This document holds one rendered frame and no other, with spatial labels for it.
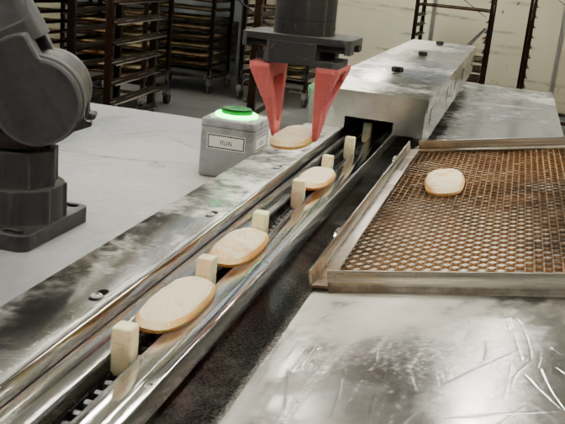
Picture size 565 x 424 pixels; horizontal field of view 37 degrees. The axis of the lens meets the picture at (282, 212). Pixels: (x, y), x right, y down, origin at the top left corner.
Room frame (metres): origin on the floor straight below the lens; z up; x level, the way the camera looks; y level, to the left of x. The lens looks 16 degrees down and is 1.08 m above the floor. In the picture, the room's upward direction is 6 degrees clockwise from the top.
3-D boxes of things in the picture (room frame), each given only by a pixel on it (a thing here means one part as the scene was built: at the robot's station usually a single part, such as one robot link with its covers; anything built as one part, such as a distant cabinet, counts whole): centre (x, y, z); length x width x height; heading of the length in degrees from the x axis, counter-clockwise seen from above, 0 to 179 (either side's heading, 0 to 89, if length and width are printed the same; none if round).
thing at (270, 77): (0.81, 0.00, 0.97); 0.07 x 0.07 x 0.09; 76
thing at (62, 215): (0.77, 0.25, 0.86); 0.12 x 0.09 x 0.08; 166
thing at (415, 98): (1.85, -0.26, 0.89); 1.25 x 0.18 x 0.09; 166
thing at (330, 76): (0.81, -0.01, 0.97); 0.07 x 0.07 x 0.09; 76
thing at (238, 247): (0.69, 0.03, 0.86); 0.10 x 0.04 x 0.01; 166
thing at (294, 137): (0.81, 0.00, 0.93); 0.10 x 0.04 x 0.01; 166
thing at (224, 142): (1.07, 0.07, 0.84); 0.08 x 0.08 x 0.11; 76
